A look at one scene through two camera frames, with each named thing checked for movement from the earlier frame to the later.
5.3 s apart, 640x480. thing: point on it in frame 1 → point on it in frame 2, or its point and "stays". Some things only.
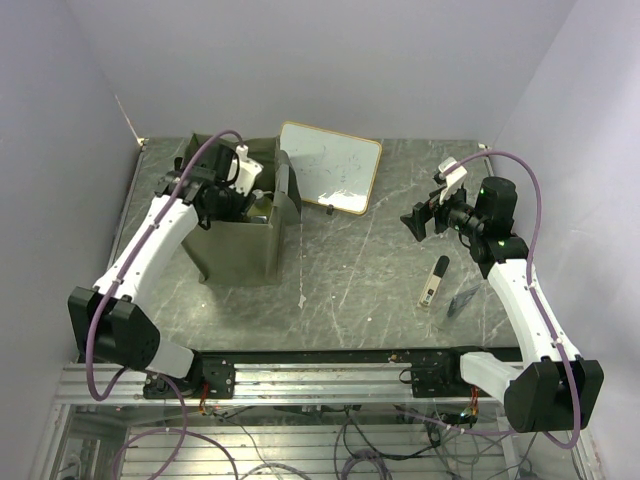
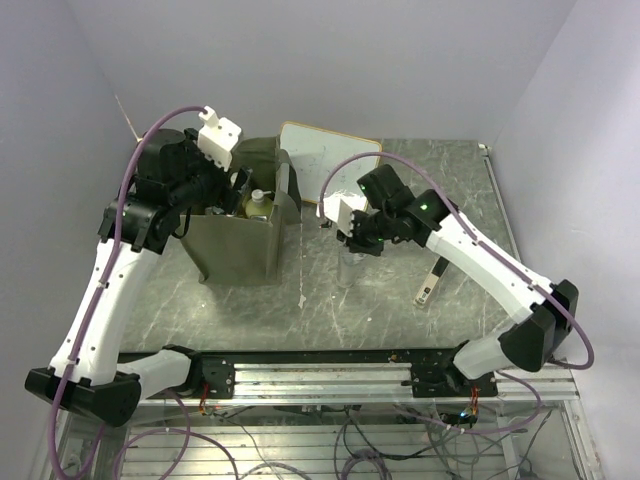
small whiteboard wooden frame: [336, 169] stays
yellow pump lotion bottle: [261, 205] stays
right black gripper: [422, 211] → [355, 243]
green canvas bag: [248, 252] stays
